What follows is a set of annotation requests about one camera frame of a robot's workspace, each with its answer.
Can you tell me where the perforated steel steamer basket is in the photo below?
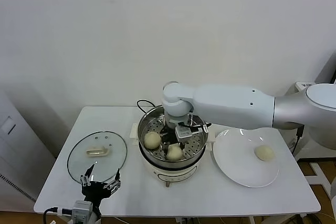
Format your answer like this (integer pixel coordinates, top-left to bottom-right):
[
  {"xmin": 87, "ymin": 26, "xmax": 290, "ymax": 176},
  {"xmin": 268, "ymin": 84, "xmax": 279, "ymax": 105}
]
[{"xmin": 138, "ymin": 104, "xmax": 209, "ymax": 166}]

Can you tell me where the round glass pot lid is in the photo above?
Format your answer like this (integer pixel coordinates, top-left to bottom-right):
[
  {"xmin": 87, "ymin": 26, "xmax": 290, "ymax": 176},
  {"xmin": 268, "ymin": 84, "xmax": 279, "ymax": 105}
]
[{"xmin": 67, "ymin": 131, "xmax": 128, "ymax": 184}]

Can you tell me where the steel steamer pot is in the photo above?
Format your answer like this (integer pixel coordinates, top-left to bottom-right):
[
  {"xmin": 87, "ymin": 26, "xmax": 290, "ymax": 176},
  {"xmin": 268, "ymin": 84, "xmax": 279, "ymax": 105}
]
[{"xmin": 129, "ymin": 123, "xmax": 216, "ymax": 189}]

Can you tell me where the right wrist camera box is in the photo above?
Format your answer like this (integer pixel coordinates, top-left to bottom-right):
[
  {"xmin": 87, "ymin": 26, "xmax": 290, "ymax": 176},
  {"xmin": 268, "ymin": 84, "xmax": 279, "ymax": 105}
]
[{"xmin": 175, "ymin": 126, "xmax": 192, "ymax": 140}]

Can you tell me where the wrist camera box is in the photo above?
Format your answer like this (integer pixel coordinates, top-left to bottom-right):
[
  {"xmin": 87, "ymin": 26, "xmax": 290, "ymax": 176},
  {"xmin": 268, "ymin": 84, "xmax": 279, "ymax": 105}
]
[
  {"xmin": 175, "ymin": 126, "xmax": 192, "ymax": 140},
  {"xmin": 71, "ymin": 200, "xmax": 92, "ymax": 221}
]

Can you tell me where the white floor cabinet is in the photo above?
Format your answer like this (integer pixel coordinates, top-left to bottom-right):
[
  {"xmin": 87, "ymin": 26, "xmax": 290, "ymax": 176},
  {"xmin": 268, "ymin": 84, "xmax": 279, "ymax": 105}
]
[{"xmin": 0, "ymin": 90, "xmax": 57, "ymax": 206}]

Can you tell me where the white steamed baozi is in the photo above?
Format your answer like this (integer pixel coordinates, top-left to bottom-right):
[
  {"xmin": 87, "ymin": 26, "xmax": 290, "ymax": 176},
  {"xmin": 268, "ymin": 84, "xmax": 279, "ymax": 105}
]
[
  {"xmin": 166, "ymin": 145, "xmax": 183, "ymax": 161},
  {"xmin": 254, "ymin": 145, "xmax": 276, "ymax": 161},
  {"xmin": 144, "ymin": 132, "xmax": 162, "ymax": 149}
]

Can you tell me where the round white plate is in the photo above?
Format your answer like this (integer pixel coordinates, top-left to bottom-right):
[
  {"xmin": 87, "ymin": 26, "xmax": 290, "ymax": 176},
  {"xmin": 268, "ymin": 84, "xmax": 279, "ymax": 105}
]
[{"xmin": 212, "ymin": 127, "xmax": 280, "ymax": 188}]

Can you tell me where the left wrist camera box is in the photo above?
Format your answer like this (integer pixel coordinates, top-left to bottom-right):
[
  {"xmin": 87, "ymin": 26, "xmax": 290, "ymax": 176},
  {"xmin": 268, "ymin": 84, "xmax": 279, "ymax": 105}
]
[{"xmin": 71, "ymin": 200, "xmax": 92, "ymax": 221}]

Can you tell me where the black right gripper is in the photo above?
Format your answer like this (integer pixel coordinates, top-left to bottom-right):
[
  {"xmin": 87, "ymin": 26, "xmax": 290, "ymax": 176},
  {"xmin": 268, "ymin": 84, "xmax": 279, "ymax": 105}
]
[{"xmin": 160, "ymin": 125, "xmax": 186, "ymax": 155}]

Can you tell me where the black cooker power cable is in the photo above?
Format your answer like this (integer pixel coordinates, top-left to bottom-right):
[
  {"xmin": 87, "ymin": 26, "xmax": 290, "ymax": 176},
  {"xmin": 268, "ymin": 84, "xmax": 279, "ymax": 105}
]
[{"xmin": 136, "ymin": 100, "xmax": 163, "ymax": 116}]

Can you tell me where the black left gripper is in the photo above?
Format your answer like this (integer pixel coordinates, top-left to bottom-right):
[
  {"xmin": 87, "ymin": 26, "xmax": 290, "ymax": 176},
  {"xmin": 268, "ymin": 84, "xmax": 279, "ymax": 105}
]
[{"xmin": 80, "ymin": 164, "xmax": 122, "ymax": 201}]

